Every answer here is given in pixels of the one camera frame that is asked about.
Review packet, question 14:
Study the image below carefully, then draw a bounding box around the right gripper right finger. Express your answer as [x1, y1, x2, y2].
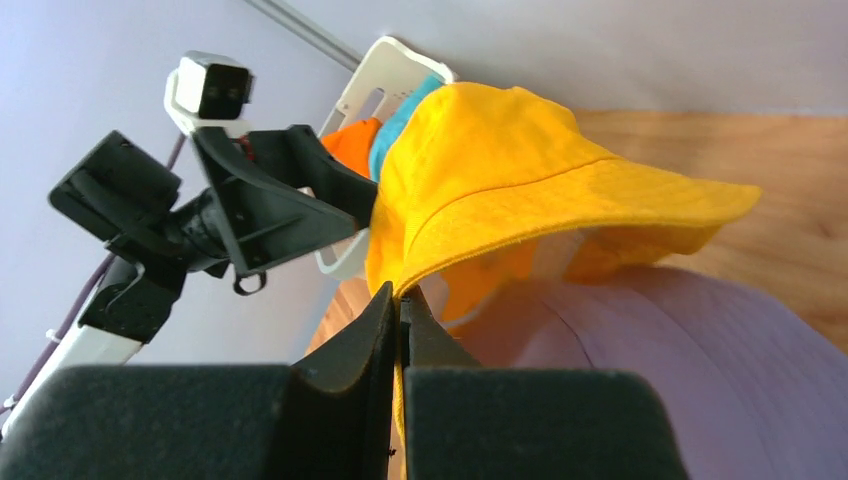
[399, 286, 481, 479]

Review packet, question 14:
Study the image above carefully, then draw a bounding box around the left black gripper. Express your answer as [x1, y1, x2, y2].
[49, 125, 377, 277]

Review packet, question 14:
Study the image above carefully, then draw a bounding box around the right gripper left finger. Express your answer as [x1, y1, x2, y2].
[264, 282, 397, 479]

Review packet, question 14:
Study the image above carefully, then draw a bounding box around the yellow bucket hat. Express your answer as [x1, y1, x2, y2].
[364, 81, 764, 445]

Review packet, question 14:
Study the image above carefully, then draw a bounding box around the white plastic basket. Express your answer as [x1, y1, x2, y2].
[315, 35, 457, 281]

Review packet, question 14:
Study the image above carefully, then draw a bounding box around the purple bucket hat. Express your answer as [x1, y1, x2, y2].
[450, 268, 847, 479]

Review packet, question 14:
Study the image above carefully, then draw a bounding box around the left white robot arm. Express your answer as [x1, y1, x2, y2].
[1, 125, 377, 443]

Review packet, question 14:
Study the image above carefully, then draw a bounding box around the orange bucket hat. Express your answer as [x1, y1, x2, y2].
[322, 117, 382, 178]

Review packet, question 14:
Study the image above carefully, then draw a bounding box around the teal bucket hat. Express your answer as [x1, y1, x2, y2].
[368, 74, 444, 182]

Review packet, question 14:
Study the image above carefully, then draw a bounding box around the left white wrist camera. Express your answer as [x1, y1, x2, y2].
[163, 50, 255, 138]

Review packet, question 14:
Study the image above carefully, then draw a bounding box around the aluminium frame rail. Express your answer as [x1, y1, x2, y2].
[246, 0, 362, 72]

